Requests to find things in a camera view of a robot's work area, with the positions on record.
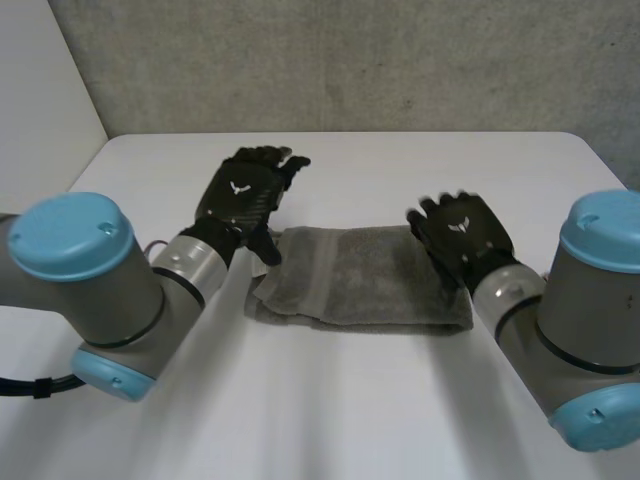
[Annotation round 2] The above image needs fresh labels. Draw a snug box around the black cable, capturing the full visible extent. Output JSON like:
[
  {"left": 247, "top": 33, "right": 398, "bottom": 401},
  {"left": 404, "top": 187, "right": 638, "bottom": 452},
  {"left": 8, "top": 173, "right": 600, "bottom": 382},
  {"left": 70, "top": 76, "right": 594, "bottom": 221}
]
[{"left": 0, "top": 375, "right": 86, "bottom": 401}]

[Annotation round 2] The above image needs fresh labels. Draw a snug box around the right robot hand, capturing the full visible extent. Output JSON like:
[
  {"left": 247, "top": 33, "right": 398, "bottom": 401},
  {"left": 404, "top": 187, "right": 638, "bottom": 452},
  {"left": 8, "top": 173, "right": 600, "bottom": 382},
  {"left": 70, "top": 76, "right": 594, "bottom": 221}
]
[{"left": 406, "top": 190, "right": 523, "bottom": 295}]

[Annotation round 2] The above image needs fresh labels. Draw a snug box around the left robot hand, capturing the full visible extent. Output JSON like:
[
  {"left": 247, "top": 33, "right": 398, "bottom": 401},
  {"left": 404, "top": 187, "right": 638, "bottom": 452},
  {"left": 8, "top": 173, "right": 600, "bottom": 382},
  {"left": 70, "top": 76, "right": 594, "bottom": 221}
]
[{"left": 180, "top": 145, "right": 312, "bottom": 268}]

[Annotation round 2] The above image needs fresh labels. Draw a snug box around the grey towel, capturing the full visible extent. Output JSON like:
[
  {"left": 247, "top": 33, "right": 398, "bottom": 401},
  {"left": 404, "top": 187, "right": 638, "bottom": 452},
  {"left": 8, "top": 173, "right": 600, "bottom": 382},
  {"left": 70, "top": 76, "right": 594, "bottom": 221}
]
[{"left": 243, "top": 225, "right": 475, "bottom": 333}]

